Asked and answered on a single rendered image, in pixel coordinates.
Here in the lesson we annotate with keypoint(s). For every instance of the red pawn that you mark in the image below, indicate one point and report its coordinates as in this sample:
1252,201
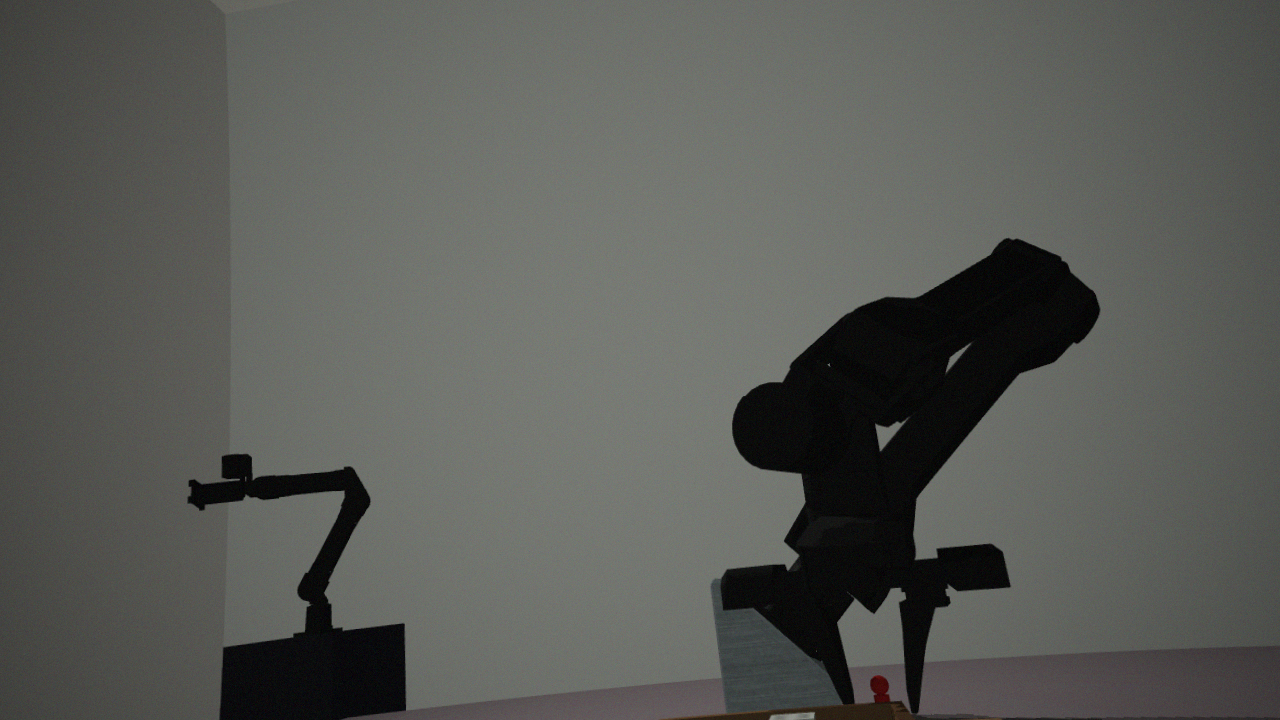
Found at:
880,686

